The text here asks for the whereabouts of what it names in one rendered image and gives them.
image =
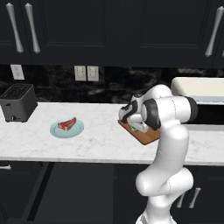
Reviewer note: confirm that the red raw meat steak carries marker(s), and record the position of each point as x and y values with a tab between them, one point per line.
67	124

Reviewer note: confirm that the brown wooden cutting board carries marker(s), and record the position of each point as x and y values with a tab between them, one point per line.
147	137

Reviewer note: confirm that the black lower cupboard panel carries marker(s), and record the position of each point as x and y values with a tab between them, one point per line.
78	192

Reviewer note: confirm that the cream white appliance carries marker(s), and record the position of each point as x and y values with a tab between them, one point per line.
201	87

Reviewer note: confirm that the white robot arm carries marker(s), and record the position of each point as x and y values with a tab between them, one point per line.
172	151

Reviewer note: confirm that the black cupboard door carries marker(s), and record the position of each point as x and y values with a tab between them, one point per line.
128	192
220	62
5	55
169	26
75	26
208	195

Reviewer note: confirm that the black lower cupboard door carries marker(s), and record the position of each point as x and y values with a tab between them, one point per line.
208	195
128	192

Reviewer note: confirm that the white single wall outlet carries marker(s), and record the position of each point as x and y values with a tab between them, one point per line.
17	72

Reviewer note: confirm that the dark grey toaster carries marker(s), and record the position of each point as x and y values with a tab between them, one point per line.
17	102

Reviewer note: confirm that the light blue round plate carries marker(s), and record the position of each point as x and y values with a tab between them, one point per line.
73	131

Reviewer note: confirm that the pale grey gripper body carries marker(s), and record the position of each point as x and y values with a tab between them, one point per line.
140	127

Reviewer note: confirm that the black upper cupboard door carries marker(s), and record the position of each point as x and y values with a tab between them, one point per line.
5	55
220	62
169	26
75	26

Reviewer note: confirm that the black drawer front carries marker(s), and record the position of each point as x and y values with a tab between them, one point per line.
20	189

